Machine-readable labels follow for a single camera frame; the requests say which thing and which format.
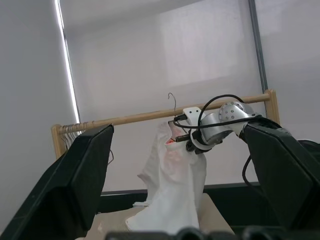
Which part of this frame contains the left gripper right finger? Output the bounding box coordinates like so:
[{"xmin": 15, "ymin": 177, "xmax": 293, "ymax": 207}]
[{"xmin": 239, "ymin": 116, "xmax": 320, "ymax": 230}]

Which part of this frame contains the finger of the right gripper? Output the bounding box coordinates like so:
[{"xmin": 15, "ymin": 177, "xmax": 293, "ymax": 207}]
[{"xmin": 172, "ymin": 133, "xmax": 191, "ymax": 144}]

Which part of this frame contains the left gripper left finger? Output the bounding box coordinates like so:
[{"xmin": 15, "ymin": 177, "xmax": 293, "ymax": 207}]
[{"xmin": 0, "ymin": 123, "xmax": 115, "ymax": 240}]

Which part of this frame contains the thin wire clothes hanger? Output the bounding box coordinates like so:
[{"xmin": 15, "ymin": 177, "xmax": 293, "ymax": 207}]
[{"xmin": 167, "ymin": 92, "xmax": 192, "ymax": 132}]

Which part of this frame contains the white garment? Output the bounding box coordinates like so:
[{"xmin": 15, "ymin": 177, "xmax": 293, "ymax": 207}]
[{"xmin": 125, "ymin": 121, "xmax": 209, "ymax": 232}]

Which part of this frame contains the wooden clothes rack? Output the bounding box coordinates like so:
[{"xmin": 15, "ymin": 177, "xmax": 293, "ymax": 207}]
[{"xmin": 51, "ymin": 89, "xmax": 280, "ymax": 160}]

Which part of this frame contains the black horizontal baseboard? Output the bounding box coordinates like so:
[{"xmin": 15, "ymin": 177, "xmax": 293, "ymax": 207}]
[{"xmin": 99, "ymin": 181, "xmax": 262, "ymax": 215}]

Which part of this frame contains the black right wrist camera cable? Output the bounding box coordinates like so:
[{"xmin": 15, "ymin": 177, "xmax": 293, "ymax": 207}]
[{"xmin": 173, "ymin": 94, "xmax": 248, "ymax": 131}]

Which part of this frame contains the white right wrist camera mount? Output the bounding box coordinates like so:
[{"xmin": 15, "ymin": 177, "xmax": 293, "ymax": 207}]
[{"xmin": 182, "ymin": 106, "xmax": 216, "ymax": 156}]

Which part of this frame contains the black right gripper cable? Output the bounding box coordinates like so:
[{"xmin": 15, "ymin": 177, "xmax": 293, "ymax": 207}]
[{"xmin": 241, "ymin": 154, "xmax": 261, "ymax": 188}]

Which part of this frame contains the bundle of wire hangers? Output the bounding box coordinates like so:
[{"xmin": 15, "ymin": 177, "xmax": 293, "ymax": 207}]
[{"xmin": 65, "ymin": 124, "xmax": 79, "ymax": 147}]

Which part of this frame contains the grey vertical blind rail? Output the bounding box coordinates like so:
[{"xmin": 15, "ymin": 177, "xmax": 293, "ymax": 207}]
[
  {"xmin": 54, "ymin": 0, "xmax": 81, "ymax": 125},
  {"xmin": 248, "ymin": 0, "xmax": 269, "ymax": 94}
]

